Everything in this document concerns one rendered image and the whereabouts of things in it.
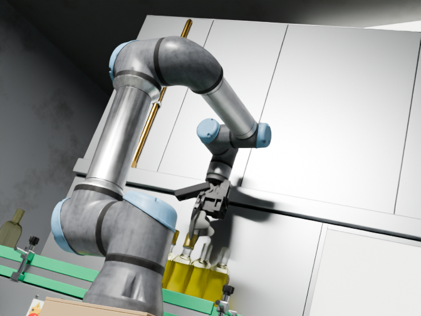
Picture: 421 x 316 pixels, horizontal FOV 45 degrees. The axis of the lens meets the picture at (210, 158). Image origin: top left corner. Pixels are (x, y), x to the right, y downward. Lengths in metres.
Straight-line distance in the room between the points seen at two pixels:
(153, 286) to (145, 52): 0.54
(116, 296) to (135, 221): 0.14
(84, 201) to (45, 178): 3.18
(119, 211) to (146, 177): 0.83
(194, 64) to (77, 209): 0.41
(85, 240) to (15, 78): 3.14
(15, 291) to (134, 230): 0.65
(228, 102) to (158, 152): 0.64
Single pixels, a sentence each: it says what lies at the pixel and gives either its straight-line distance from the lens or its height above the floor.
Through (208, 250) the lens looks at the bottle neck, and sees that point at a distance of 1.50.
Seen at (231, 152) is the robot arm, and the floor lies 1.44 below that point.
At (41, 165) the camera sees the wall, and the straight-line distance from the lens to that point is 4.21.
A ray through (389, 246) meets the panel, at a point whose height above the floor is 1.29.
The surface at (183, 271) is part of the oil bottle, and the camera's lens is 1.48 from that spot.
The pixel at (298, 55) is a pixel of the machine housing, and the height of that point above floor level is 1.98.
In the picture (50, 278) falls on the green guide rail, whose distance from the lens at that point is 1.52.
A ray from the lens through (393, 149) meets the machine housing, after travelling 1.76.
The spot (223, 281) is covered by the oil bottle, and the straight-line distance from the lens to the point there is 1.44.
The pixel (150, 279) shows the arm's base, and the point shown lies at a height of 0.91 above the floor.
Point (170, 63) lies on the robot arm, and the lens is 1.16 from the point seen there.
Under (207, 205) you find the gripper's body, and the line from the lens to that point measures 1.53.
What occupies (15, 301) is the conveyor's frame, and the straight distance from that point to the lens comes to 1.53.
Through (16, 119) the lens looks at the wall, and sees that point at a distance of 4.08.
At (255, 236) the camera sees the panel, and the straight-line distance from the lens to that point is 1.62.
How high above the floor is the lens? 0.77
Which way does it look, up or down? 23 degrees up
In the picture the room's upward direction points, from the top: 18 degrees clockwise
